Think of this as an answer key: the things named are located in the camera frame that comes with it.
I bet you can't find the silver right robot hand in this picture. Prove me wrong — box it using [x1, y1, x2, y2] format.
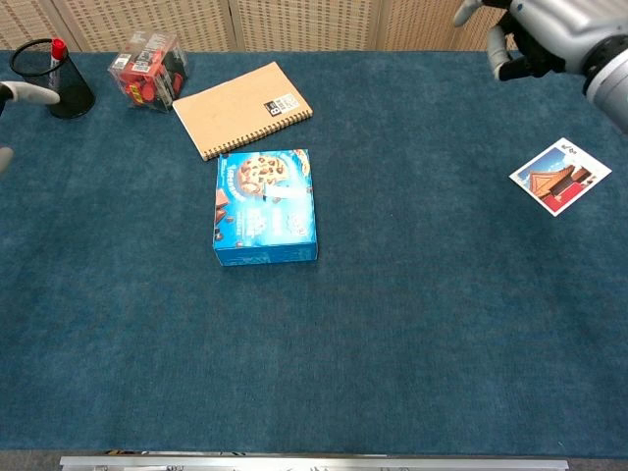
[451, 0, 628, 82]

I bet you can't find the blue felt table cloth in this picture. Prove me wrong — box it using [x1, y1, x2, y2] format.
[0, 48, 628, 455]

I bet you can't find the aluminium profile rail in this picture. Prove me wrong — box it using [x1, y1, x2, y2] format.
[59, 454, 570, 471]

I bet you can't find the woven folding screen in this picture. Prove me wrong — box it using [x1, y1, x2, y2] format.
[0, 0, 628, 53]

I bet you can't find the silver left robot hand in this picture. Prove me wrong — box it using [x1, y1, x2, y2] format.
[0, 80, 61, 176]

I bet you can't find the red cap marker pen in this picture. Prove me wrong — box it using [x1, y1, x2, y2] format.
[47, 37, 69, 94]

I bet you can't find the clear box of red clips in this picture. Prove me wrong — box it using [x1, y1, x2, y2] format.
[107, 29, 191, 114]

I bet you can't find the black mesh pen holder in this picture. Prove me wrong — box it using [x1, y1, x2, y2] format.
[9, 37, 97, 120]

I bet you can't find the palace picture postcard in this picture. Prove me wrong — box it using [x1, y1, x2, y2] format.
[508, 136, 613, 218]

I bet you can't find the blue cookie box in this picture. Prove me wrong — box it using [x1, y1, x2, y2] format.
[212, 148, 319, 268]

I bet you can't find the kraft spiral notebook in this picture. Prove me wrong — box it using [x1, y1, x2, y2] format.
[171, 61, 315, 162]

